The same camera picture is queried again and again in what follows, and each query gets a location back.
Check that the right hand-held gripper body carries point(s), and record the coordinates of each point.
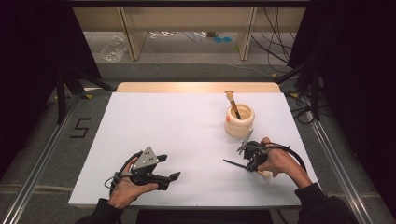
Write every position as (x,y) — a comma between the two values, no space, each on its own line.
(257,151)

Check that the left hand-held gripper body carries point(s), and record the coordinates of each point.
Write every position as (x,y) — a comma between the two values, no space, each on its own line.
(144,163)

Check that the cream ribbed brush holder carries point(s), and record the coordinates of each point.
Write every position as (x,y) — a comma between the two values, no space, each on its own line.
(238,127)

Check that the wooden brush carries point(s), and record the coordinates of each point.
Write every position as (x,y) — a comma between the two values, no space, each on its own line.
(233,104)

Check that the person's right hand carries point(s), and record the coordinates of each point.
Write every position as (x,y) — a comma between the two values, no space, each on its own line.
(280,161)

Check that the person's left hand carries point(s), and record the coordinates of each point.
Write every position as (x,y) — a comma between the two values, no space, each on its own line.
(124,193)

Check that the white table mat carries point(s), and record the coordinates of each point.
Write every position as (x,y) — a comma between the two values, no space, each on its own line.
(186,130)

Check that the black metal stand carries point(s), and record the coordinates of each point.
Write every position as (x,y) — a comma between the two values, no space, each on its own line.
(313,84)
(67,84)

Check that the blue round lids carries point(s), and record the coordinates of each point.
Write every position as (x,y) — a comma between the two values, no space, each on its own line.
(222,39)

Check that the light wooden furniture leg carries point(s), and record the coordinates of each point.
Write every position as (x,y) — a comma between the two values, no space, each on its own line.
(132,34)
(247,34)

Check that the clear plastic bag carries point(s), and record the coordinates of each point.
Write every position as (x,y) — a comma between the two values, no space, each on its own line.
(113,49)

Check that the dark curtain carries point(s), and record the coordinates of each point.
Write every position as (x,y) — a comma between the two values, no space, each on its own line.
(28,62)
(358,77)

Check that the aluminium floor rail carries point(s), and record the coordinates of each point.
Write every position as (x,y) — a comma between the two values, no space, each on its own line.
(339,168)
(37,165)

